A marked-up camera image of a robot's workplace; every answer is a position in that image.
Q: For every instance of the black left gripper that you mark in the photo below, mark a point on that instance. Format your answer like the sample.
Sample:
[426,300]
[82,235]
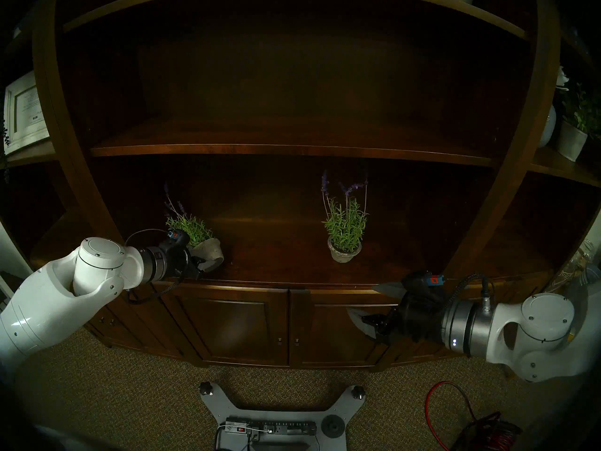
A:
[181,262]

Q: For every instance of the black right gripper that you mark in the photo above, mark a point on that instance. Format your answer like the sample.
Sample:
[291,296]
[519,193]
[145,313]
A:
[418,318]

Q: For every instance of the fake lavender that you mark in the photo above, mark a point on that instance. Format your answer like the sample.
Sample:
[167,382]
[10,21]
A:
[345,250]
[206,245]

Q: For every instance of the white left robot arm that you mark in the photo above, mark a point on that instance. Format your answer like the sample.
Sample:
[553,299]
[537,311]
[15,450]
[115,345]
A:
[56,295]

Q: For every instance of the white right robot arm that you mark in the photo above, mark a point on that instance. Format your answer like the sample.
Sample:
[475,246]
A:
[526,328]

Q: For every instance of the dark hanging plant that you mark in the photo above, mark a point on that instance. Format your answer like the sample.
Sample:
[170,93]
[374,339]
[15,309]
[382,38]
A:
[3,135]

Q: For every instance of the green plant in white pot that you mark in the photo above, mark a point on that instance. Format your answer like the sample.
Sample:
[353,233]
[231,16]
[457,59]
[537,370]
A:
[570,142]

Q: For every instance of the black star knob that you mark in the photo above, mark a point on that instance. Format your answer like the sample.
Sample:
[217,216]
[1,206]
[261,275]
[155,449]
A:
[205,388]
[359,392]

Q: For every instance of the black round rubber disc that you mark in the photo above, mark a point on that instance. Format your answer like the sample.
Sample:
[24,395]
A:
[331,426]

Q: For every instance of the grey power strip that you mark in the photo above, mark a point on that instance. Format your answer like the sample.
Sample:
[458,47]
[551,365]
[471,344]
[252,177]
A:
[281,428]

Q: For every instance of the dark wooden shelf cabinet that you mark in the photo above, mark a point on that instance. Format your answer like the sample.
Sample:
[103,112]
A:
[300,126]

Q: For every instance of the white framed certificate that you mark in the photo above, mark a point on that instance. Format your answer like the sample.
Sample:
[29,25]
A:
[28,112]

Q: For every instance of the white round vase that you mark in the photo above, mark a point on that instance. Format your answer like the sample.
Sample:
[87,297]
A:
[547,126]

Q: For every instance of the white artificial flower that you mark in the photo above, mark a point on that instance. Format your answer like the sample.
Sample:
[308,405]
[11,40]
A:
[562,76]

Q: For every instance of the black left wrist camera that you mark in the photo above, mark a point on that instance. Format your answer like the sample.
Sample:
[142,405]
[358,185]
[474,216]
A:
[174,236]

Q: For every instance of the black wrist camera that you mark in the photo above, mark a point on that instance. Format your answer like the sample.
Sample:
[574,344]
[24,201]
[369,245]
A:
[429,279]
[174,236]

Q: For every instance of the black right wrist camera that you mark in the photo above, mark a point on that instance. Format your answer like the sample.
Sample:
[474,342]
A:
[429,279]

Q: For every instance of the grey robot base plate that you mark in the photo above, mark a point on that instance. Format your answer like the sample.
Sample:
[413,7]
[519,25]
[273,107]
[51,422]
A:
[281,415]

